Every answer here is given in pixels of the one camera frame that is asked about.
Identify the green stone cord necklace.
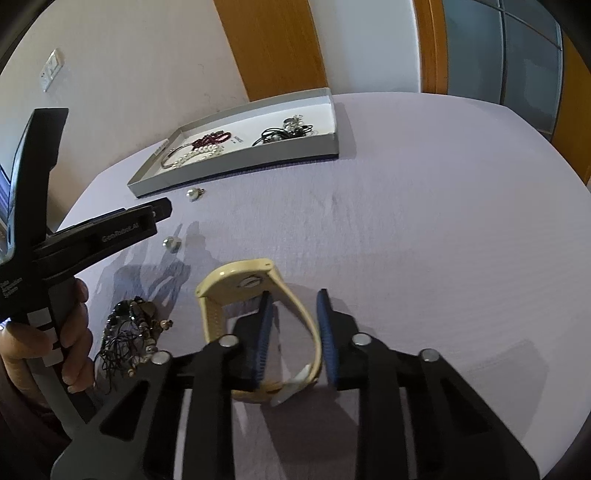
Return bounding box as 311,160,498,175
95,298,174,395

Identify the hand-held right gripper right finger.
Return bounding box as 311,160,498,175
316,289,541,480

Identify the cream wristwatch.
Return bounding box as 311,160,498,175
195,259,323,407

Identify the grey cardboard box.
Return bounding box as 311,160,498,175
128,88,341,198

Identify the wooden framed glass door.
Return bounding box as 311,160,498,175
413,0,591,185

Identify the white pearl bracelet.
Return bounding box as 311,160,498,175
168,144,225,171

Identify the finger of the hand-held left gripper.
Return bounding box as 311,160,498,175
34,197,173,280
0,108,70,265

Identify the person's left hand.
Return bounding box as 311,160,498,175
0,278,96,408

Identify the black cord bead bracelet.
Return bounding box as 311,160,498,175
252,124,319,147

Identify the lavender tablecloth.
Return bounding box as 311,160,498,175
55,92,591,480

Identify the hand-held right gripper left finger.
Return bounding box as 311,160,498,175
51,291,278,480

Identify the white wall switch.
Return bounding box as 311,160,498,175
41,48,64,92

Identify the dark red bead bracelet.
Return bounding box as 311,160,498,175
190,131,232,149

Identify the wide wooden door panel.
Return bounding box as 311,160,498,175
213,0,329,101

